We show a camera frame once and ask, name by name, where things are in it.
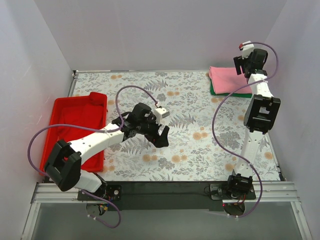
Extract pink t shirt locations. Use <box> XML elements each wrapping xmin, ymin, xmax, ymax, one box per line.
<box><xmin>208</xmin><ymin>66</ymin><xmax>252</xmax><ymax>97</ymax></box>

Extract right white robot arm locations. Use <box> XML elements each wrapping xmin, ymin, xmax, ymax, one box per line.
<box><xmin>226</xmin><ymin>44</ymin><xmax>281</xmax><ymax>199</ymax></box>

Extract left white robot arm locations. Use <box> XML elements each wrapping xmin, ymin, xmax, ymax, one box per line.
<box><xmin>44</xmin><ymin>102</ymin><xmax>170</xmax><ymax>200</ymax></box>

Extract folded green t shirt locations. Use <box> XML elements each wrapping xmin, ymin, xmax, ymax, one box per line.
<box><xmin>210</xmin><ymin>83</ymin><xmax>252</xmax><ymax>99</ymax></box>

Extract floral tablecloth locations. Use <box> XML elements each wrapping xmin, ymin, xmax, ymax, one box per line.
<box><xmin>72</xmin><ymin>69</ymin><xmax>286</xmax><ymax>182</ymax></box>

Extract red t shirt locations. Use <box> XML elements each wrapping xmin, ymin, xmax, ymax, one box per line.
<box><xmin>56</xmin><ymin>91</ymin><xmax>108</xmax><ymax>171</ymax></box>

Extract red plastic tray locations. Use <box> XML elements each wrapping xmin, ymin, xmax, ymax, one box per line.
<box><xmin>39</xmin><ymin>92</ymin><xmax>108</xmax><ymax>170</ymax></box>

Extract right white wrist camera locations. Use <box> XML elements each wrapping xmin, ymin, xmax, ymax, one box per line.
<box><xmin>238</xmin><ymin>41</ymin><xmax>255</xmax><ymax>59</ymax></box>

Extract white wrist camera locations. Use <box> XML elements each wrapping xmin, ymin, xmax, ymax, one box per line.
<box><xmin>238</xmin><ymin>41</ymin><xmax>255</xmax><ymax>59</ymax></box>
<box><xmin>153</xmin><ymin>107</ymin><xmax>170</xmax><ymax>125</ymax></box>

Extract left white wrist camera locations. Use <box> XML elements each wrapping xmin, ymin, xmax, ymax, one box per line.
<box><xmin>153</xmin><ymin>107</ymin><xmax>170</xmax><ymax>125</ymax></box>

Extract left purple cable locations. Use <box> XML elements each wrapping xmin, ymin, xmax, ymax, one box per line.
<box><xmin>26</xmin><ymin>85</ymin><xmax>161</xmax><ymax>229</ymax></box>

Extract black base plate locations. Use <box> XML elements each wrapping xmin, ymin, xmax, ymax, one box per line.
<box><xmin>77</xmin><ymin>180</ymin><xmax>257</xmax><ymax>212</ymax></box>

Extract aluminium frame rail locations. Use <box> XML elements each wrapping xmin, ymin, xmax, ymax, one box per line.
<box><xmin>21</xmin><ymin>181</ymin><xmax>312</xmax><ymax>240</ymax></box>

